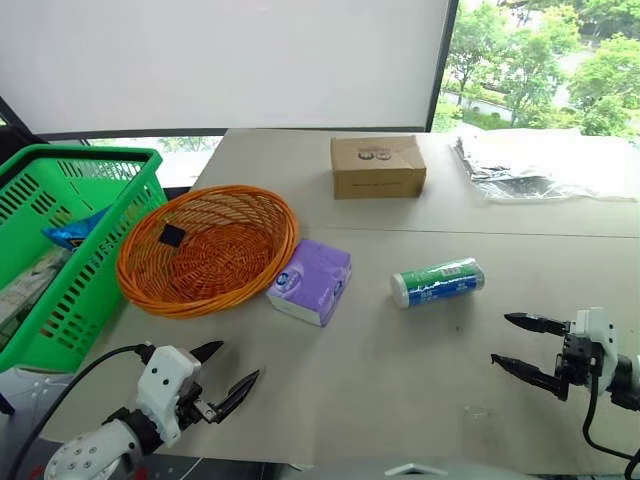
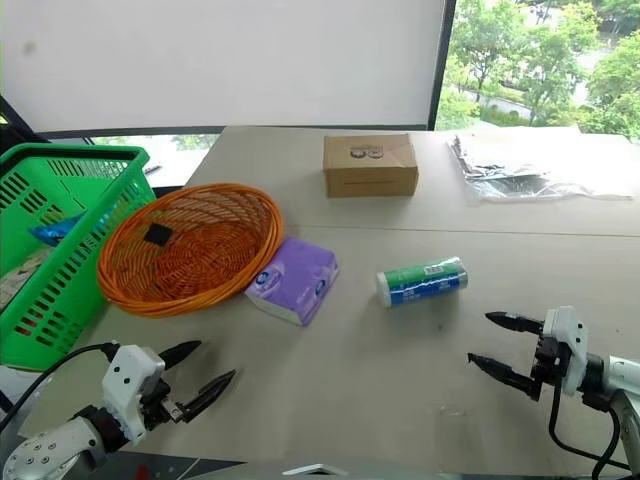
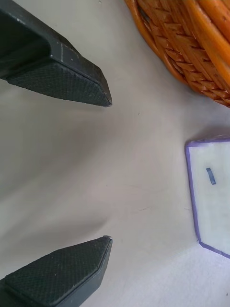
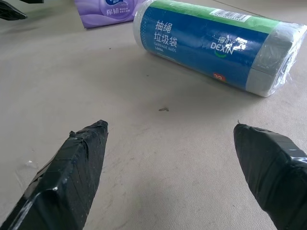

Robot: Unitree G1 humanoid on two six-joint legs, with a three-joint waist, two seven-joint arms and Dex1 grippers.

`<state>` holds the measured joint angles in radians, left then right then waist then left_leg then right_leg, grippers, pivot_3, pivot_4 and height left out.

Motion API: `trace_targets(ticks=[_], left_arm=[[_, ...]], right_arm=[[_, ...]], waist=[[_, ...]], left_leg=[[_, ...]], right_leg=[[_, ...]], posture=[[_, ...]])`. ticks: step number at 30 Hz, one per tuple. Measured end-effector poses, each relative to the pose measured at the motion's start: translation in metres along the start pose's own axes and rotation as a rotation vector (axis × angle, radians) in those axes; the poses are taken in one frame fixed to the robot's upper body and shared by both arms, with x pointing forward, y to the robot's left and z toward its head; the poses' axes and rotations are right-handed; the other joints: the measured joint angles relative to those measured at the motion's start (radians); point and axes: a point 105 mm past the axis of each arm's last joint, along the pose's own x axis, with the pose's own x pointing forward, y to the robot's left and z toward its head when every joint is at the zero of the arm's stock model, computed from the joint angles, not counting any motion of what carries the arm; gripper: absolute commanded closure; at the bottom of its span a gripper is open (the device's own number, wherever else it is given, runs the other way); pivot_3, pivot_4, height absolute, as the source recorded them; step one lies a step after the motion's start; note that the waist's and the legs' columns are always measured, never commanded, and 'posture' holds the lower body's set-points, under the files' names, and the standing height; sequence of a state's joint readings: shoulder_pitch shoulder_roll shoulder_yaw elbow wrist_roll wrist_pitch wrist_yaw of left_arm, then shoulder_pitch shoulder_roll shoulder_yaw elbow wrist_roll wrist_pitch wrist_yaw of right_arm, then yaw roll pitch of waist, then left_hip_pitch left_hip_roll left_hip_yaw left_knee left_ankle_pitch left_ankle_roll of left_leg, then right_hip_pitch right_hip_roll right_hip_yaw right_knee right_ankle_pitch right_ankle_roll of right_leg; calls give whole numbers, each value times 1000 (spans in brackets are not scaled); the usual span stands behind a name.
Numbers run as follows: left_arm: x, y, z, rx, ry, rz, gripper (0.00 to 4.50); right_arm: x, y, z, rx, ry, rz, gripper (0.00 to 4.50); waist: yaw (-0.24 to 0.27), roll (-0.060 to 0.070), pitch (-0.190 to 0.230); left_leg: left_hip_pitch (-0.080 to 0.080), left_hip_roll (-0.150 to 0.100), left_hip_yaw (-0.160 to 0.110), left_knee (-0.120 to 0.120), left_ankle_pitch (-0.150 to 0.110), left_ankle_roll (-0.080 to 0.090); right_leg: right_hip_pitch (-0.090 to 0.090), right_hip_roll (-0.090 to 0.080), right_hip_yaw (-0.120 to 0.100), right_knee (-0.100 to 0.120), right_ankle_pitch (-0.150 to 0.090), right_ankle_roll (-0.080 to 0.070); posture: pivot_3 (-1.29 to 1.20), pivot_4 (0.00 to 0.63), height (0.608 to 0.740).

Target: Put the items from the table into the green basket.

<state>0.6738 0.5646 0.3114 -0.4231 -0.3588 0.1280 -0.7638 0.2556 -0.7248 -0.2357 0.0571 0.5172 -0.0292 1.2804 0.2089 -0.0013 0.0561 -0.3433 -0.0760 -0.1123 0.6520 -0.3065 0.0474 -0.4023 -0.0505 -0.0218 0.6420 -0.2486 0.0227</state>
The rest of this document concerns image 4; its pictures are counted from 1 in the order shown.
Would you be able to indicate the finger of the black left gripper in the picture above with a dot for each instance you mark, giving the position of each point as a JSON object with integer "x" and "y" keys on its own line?
{"x": 10, "y": 12}
{"x": 33, "y": 1}

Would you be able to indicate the blue garbage bag roll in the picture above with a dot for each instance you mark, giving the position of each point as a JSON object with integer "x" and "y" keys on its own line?
{"x": 211, "y": 45}

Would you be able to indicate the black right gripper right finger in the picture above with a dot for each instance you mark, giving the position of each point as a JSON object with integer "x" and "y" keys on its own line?
{"x": 273, "y": 177}

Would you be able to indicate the purple tissue pack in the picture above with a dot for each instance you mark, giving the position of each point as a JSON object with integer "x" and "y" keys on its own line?
{"x": 105, "y": 13}

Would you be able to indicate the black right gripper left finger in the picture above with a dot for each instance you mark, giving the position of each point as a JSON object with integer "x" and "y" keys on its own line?
{"x": 62, "y": 182}

